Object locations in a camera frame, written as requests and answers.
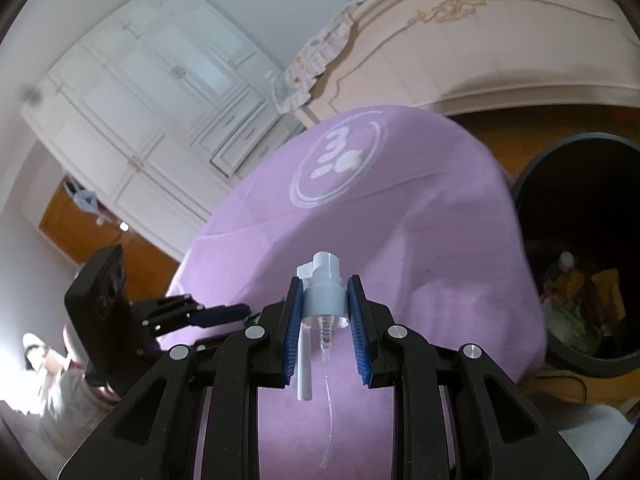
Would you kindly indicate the black waste bin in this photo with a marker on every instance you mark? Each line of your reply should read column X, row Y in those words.
column 550, row 200

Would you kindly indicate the white spray pump head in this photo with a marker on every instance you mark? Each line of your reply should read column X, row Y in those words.
column 325, row 300

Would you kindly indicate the floral ruffled blanket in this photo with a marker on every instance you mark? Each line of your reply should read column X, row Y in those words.
column 312, row 65

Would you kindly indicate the cream carved bed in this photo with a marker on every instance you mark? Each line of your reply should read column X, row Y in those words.
column 490, row 45

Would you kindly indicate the white panelled wardrobe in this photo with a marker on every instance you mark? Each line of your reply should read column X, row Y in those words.
column 150, row 100

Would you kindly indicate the purple tablecloth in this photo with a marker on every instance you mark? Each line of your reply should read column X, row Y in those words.
column 400, row 210

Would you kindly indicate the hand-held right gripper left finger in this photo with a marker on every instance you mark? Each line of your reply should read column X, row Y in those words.
column 292, row 335

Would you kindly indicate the pile of discarded wrappers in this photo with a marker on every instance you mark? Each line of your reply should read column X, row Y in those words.
column 582, row 305

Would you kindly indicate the person's left forearm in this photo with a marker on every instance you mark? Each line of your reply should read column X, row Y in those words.
column 75, row 400

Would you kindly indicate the blue bag hanging on door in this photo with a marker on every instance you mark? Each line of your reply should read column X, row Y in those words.
column 87, row 200

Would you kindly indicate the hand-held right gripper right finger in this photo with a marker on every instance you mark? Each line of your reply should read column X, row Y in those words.
column 361, row 335

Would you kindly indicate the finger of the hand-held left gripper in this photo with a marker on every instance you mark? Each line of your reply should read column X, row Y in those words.
column 220, row 314
column 212, row 346

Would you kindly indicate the brown wooden door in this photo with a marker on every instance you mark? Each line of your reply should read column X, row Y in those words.
column 135, row 255

